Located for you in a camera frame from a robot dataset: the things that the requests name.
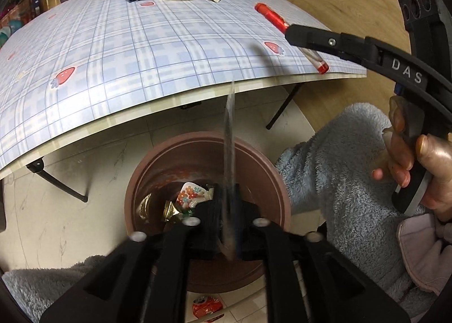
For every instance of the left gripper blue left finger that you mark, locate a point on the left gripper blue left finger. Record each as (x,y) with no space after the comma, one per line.
(215,219)

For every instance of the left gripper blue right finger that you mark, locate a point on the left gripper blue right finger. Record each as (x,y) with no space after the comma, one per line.
(242,213)

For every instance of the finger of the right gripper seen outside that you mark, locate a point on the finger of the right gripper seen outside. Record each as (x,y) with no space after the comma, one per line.
(346,46)

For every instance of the black plastic spoon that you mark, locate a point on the black plastic spoon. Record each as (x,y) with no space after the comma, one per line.
(228,198)

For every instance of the floral snack wrapper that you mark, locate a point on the floral snack wrapper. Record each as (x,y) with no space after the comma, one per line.
(191,194)

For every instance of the person right hand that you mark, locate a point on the person right hand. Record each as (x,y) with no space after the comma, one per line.
(433,153)

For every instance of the blue plaid tablecloth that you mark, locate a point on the blue plaid tablecloth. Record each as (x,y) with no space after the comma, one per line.
(87,59)

